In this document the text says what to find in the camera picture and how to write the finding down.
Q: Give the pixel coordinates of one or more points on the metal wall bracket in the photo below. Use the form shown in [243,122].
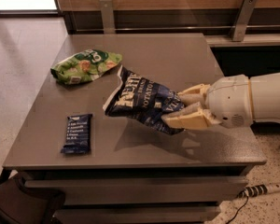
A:
[244,14]
[107,15]

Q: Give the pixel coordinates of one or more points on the green chip bag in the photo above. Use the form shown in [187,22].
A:
[85,66]

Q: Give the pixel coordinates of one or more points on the grey drawer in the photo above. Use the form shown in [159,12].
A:
[139,215]
[145,190]

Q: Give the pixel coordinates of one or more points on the grey side shelf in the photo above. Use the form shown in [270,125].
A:
[223,41]

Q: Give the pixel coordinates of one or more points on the left metal wall bracket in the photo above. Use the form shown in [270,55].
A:
[107,15]

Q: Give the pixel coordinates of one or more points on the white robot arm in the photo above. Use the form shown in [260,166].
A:
[264,97]

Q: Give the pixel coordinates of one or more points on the right metal wall bracket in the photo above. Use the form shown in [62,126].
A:
[244,14]

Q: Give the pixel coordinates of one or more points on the grey drawer cabinet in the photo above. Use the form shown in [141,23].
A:
[120,147]

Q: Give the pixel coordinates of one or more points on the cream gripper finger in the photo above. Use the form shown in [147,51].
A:
[195,94]
[192,117]

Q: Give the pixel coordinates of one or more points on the upper grey drawer front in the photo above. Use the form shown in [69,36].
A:
[145,190]

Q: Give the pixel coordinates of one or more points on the dark brown chair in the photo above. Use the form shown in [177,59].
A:
[20,205]

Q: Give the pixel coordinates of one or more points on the blue chip bag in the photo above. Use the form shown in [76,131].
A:
[144,100]

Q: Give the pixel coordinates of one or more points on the white power strip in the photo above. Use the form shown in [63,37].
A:
[258,190]

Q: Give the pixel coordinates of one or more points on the lower grey drawer front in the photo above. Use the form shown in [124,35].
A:
[139,215]

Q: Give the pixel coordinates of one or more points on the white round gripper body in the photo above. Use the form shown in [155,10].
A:
[229,102]

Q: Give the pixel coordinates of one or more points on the blue rxbar blueberry bar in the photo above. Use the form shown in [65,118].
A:
[78,135]

